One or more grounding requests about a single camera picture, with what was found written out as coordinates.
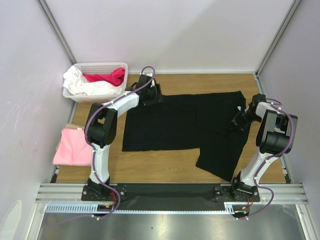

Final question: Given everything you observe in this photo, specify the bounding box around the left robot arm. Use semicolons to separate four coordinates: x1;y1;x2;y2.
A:
81;72;163;201

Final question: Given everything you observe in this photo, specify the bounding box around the white plastic laundry basket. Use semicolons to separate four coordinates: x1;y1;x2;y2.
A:
62;62;128;103

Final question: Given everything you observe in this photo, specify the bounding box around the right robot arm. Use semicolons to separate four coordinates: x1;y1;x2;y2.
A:
227;93;298;202

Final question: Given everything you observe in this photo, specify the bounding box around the aluminium frame rail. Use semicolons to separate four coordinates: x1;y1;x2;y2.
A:
35;183;308;204

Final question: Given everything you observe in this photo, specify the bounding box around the black t-shirt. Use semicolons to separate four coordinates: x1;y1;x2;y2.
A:
122;91;250;182

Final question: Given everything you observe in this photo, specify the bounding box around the white t-shirt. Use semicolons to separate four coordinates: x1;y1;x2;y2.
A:
63;66;122;96

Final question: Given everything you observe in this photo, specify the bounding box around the magenta t-shirt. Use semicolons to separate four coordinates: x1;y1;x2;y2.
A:
83;67;126;87

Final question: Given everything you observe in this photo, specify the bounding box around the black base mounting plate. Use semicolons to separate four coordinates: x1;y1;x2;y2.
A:
82;182;261;213

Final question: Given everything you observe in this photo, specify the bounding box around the folded pink t-shirt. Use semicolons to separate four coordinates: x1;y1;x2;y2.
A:
52;128;92;167

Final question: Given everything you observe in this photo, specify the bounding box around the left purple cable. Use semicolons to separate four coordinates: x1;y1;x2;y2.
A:
47;65;157;227

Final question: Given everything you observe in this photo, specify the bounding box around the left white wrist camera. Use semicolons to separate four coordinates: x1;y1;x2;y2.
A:
141;72;153;77

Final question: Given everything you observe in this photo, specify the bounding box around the folded beige t-shirt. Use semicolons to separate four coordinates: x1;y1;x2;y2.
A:
65;123;85;130

